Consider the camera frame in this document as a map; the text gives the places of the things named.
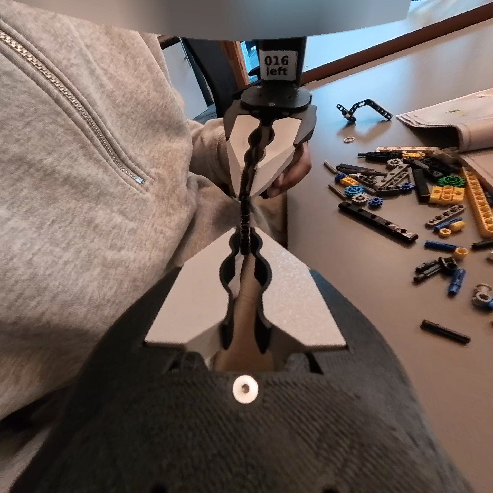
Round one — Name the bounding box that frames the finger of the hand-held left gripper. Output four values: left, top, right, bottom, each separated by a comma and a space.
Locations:
226, 115, 267, 198
246, 117, 303, 198

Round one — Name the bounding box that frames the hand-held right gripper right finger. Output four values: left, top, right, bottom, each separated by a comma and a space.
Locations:
251, 226, 346, 368

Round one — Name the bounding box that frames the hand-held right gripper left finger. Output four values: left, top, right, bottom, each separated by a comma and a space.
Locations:
144, 226, 236, 368

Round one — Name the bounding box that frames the thin black lego beam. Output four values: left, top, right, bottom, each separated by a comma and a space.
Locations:
239, 189, 257, 257

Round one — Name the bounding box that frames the person's left forearm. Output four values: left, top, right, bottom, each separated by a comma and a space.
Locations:
185, 117, 247, 212

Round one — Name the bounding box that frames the long black lego beam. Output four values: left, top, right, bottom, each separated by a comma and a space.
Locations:
338, 200, 419, 243

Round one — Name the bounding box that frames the short black lego axle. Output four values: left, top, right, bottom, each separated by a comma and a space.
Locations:
421, 319, 471, 344

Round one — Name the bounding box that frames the pile of small lego pieces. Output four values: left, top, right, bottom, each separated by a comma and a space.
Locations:
324, 146, 493, 309

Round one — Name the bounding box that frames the long yellow lego beam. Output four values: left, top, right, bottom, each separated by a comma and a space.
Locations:
462, 167, 493, 238

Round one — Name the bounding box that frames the person's left hand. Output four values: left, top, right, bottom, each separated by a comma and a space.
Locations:
265, 140, 312, 199

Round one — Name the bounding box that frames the black office chair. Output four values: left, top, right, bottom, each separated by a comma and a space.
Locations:
181, 36, 240, 117

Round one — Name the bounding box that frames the person's grey hoodie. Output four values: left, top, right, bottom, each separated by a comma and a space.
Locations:
0, 0, 247, 420

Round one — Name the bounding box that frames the folded instruction booklet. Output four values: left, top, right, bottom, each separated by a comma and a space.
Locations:
396, 88, 493, 153

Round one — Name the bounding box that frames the black angled lego frame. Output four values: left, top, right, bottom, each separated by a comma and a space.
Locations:
336, 98, 393, 123

